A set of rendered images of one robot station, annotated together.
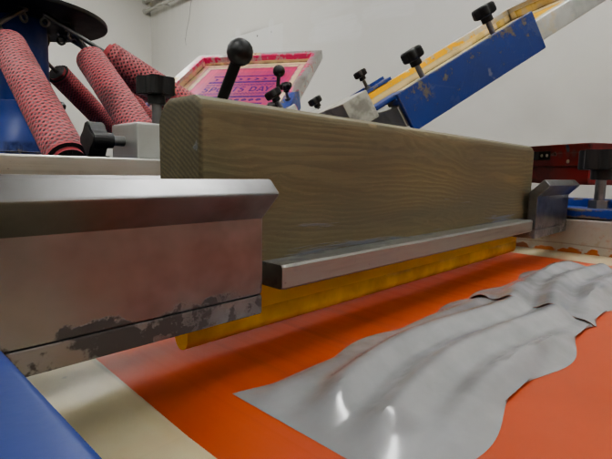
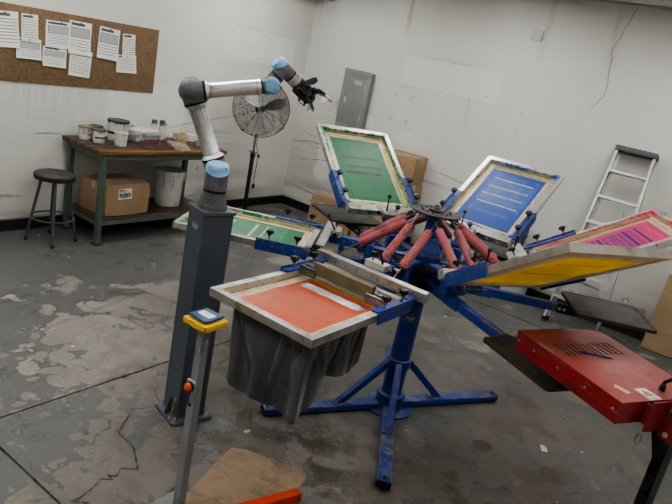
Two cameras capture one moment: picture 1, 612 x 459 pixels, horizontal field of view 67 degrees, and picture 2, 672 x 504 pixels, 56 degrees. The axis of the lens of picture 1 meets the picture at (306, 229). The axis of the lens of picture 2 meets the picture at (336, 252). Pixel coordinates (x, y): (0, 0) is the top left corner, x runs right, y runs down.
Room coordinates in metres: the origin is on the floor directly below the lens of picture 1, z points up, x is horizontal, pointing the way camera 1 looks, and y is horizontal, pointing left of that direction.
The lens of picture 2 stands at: (-0.30, -2.94, 2.05)
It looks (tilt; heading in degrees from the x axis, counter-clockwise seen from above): 17 degrees down; 79
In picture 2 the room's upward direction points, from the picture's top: 12 degrees clockwise
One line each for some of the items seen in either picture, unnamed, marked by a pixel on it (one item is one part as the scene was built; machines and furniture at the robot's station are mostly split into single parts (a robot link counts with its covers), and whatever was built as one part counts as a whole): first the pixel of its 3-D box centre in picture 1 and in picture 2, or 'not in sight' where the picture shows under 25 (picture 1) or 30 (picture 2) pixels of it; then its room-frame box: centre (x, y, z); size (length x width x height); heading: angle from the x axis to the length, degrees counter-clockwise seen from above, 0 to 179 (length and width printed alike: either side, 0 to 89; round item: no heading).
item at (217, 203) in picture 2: not in sight; (213, 198); (-0.37, 0.25, 1.25); 0.15 x 0.15 x 0.10
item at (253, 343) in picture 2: not in sight; (264, 360); (-0.04, -0.44, 0.74); 0.45 x 0.03 x 0.43; 136
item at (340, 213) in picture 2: not in sight; (371, 238); (0.70, 1.18, 0.91); 1.34 x 0.40 x 0.08; 106
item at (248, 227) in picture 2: not in sight; (278, 219); (0.01, 0.75, 1.05); 1.08 x 0.61 x 0.23; 166
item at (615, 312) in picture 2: not in sight; (531, 299); (1.54, 0.38, 0.91); 1.34 x 0.40 x 0.08; 166
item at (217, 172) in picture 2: not in sight; (216, 175); (-0.37, 0.25, 1.37); 0.13 x 0.12 x 0.14; 92
